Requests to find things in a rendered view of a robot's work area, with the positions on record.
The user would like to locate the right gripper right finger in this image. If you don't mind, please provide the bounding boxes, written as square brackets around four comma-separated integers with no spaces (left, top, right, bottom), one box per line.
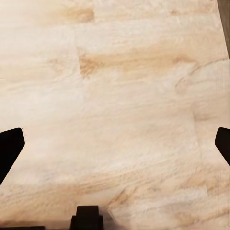
[215,127,230,166]

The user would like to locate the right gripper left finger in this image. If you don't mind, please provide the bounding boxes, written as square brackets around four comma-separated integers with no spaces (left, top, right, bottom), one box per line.
[0,127,25,184]

